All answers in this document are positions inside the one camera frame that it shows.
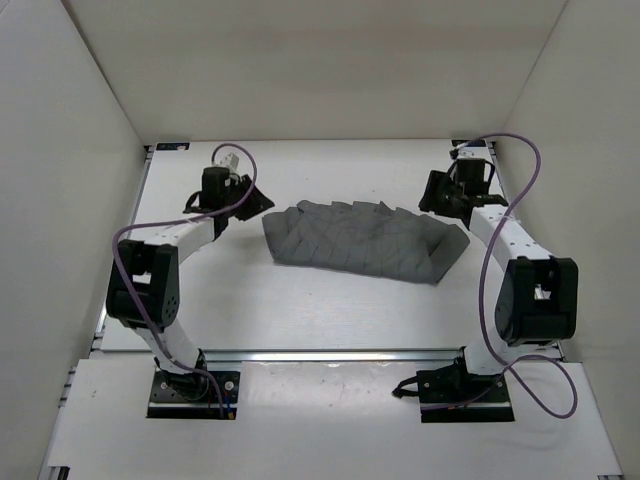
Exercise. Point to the aluminium table rail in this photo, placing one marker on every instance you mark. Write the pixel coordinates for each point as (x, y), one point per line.
(331, 356)
(122, 323)
(501, 171)

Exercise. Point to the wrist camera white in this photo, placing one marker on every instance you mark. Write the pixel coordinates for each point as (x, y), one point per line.
(230, 161)
(461, 150)

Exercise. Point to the blue label left corner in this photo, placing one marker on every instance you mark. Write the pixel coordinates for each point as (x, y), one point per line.
(172, 146)

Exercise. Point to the aluminium table front rail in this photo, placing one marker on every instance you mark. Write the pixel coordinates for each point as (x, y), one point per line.
(331, 356)

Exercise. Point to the blue label corner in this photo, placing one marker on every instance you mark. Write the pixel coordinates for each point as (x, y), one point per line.
(172, 146)
(475, 144)

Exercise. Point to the grey pleated skirt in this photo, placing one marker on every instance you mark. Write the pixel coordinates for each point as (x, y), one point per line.
(364, 238)

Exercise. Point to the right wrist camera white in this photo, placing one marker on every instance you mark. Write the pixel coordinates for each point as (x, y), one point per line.
(461, 150)

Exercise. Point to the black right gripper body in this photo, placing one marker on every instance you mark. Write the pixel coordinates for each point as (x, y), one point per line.
(457, 191)

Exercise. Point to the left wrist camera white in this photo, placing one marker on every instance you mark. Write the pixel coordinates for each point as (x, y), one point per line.
(230, 161)

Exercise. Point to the blue label right corner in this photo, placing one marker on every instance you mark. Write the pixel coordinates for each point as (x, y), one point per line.
(475, 144)

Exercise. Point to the aluminium table right rail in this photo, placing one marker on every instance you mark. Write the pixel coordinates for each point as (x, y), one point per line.
(501, 171)

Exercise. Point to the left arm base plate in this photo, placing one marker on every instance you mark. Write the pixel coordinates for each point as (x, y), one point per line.
(192, 396)

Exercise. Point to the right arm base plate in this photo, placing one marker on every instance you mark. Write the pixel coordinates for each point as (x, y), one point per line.
(450, 395)

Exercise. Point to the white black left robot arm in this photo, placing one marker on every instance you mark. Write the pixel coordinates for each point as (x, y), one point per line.
(144, 286)

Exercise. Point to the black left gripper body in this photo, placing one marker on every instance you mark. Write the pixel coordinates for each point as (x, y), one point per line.
(240, 189)

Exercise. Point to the aluminium table left rail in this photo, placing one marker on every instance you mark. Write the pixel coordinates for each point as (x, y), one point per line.
(122, 323)

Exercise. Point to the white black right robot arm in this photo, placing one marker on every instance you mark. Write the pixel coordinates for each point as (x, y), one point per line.
(537, 302)

